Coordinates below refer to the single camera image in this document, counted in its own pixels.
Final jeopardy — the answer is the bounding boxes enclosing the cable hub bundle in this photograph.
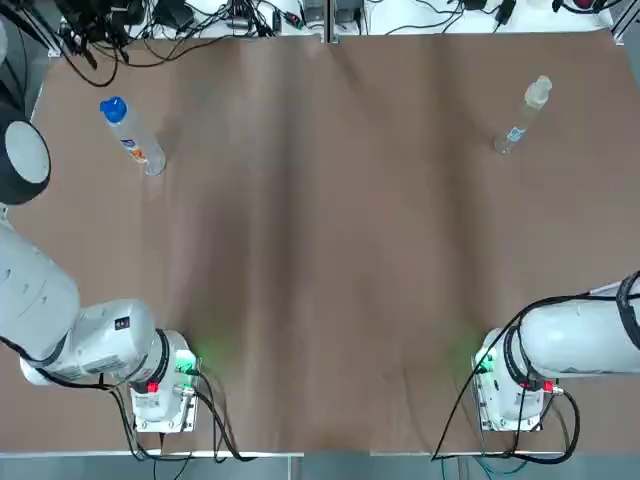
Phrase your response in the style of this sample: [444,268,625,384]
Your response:
[223,0,306,37]

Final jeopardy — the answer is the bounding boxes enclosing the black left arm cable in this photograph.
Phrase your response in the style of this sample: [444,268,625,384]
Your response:
[0,334,151,460]

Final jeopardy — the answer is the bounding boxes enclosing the black base power cable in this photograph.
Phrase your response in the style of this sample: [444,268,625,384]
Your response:
[195,368,305,461]
[432,387,584,461]

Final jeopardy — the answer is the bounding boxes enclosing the black and red headphones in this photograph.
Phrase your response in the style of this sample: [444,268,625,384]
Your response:
[551,0,609,14]

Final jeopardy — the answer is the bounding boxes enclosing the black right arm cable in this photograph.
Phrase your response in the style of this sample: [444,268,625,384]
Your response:
[430,279,640,461]

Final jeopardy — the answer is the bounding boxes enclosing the clear drink bottle blue cap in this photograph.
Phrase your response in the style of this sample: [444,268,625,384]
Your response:
[98,94,167,177]

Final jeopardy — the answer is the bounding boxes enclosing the clear condiment bottle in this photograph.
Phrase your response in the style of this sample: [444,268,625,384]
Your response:
[493,74,554,156]

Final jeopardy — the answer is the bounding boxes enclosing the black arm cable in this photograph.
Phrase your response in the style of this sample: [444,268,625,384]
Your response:
[430,279,640,461]
[0,334,151,460]

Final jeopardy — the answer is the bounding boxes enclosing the aluminium frame post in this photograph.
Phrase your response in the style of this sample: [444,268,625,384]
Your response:
[323,0,337,44]
[611,0,640,47]

